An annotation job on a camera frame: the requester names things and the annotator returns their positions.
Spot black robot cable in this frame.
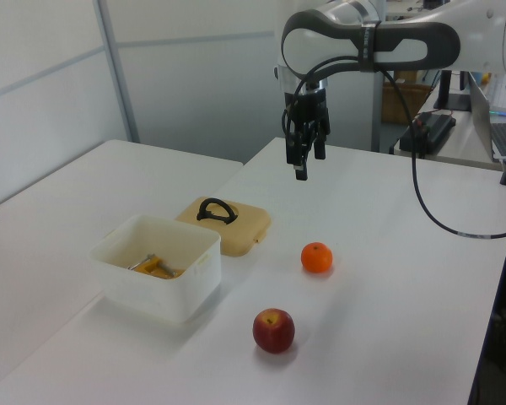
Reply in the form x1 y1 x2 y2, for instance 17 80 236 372
281 53 506 241

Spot cardboard box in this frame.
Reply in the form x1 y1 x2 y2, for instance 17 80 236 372
381 70 432 125

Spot orange clamp tool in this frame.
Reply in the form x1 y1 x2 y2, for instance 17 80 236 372
126 252 186 281

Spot black electronic device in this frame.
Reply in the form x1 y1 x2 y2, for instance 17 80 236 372
399 111 457 159

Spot red apple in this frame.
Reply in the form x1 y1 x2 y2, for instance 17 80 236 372
252 307 297 355

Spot silver laptop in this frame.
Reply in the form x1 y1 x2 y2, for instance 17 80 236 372
466 71 506 164

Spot beige lid with black handle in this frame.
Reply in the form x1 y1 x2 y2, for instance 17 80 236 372
175 196 273 257

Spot black monitor stand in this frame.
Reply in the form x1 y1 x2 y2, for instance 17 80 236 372
433 69 474 113

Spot orange mandarin fruit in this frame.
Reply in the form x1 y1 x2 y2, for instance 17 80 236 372
300 241 334 274

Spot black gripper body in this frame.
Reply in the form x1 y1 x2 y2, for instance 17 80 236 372
283 87 331 125

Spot white plastic container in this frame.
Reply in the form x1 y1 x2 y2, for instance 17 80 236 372
87 213 223 325

